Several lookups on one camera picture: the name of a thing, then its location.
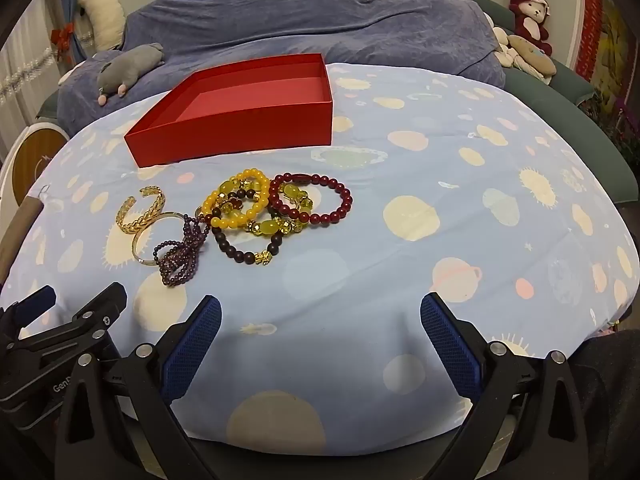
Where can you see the beige round plush cushion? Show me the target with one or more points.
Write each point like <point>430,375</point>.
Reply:
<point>530,52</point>

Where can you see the white plush toy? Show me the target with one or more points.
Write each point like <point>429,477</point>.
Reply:
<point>107,20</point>

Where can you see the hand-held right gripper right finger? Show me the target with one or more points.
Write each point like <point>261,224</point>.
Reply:
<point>450,350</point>

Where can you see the blue velvet blanket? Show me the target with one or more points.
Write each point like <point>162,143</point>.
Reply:
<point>300,20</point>

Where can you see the green sofa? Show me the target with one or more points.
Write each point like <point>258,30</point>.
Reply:
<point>560,90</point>

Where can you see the cream plush toy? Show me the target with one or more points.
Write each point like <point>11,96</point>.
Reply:
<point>502,45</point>

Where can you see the red curtain bow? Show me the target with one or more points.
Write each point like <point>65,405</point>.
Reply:
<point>62,42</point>

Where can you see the red cardboard box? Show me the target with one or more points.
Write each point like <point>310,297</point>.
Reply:
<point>225,130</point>

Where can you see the red wall hanging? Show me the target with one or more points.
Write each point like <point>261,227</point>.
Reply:
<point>590,25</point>

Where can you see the yellow wall poster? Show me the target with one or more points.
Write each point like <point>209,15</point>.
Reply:
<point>615,45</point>

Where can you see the potted plant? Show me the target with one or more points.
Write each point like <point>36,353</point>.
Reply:
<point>615,125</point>

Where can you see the thin gold bangle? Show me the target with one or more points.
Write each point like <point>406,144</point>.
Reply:
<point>170,214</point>

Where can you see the red plush bear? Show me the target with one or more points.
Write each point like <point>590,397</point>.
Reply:
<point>525,25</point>

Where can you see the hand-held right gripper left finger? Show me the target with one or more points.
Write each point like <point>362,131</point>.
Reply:
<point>192,345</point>

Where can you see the planet print bed sheet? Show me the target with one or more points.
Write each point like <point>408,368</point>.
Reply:
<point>350,310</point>

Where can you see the grey plush mouse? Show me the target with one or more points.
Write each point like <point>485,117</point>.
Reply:
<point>130,67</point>

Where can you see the round wooden white device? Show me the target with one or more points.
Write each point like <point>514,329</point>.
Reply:
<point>30,160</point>

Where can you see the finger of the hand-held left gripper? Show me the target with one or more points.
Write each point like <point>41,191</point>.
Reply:
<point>32,305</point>
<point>107,305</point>

